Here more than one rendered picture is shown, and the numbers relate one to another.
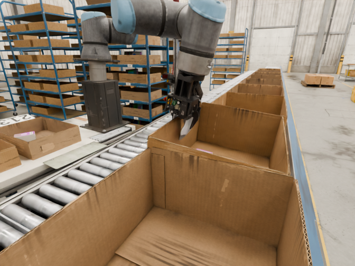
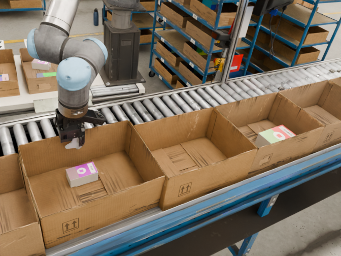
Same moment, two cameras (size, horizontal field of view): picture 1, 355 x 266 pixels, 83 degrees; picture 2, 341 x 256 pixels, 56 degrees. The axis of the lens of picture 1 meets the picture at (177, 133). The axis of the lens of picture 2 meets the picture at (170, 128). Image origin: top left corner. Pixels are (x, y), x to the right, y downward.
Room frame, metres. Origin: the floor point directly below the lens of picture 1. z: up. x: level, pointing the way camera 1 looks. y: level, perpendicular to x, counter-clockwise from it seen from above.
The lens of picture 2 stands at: (0.01, -0.70, 1.81)
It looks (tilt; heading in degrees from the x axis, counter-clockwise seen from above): 38 degrees down; 30
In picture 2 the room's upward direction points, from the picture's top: 9 degrees clockwise
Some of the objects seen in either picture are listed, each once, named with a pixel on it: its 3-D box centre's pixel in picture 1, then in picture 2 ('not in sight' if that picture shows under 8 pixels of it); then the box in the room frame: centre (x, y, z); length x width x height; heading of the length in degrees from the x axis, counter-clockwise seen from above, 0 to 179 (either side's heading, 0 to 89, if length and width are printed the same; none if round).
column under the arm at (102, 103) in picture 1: (103, 103); (121, 51); (1.43, 0.54, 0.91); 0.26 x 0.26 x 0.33; 60
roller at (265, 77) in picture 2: not in sight; (287, 95); (2.11, -0.39, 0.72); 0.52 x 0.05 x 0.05; 65
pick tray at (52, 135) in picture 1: (38, 135); (48, 67); (1.10, 0.82, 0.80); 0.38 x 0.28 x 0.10; 61
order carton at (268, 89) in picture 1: (255, 102); (263, 131); (1.24, -0.48, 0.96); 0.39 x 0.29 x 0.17; 155
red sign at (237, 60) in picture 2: not in sight; (232, 64); (1.96, 0.01, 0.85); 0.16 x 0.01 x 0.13; 155
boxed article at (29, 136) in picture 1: (25, 137); (41, 64); (1.11, 0.91, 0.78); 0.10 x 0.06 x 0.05; 124
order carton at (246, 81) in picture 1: (260, 92); (319, 114); (1.59, -0.65, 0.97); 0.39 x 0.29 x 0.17; 155
